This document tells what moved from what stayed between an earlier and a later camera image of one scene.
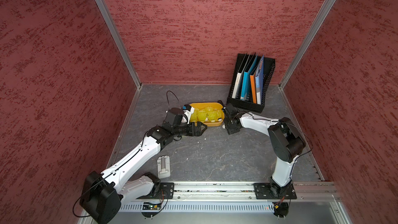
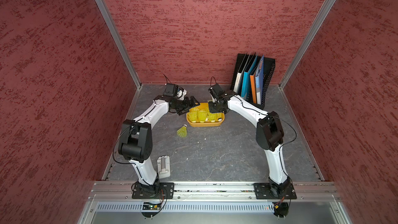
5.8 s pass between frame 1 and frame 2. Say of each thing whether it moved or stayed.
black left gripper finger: moved
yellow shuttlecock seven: stayed
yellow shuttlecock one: stayed
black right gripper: moved
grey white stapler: stayed
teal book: stayed
